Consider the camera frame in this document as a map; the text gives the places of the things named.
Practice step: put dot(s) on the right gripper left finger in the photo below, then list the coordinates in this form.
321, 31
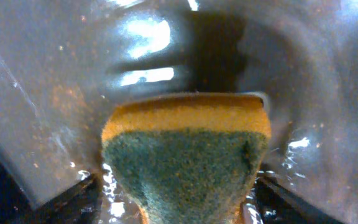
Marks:
79, 204

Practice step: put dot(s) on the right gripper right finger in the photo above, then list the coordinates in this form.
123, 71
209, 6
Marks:
269, 202

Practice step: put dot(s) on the green yellow sponge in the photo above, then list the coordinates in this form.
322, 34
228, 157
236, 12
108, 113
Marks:
189, 158

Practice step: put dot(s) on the black water tray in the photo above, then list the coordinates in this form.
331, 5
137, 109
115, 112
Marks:
65, 65

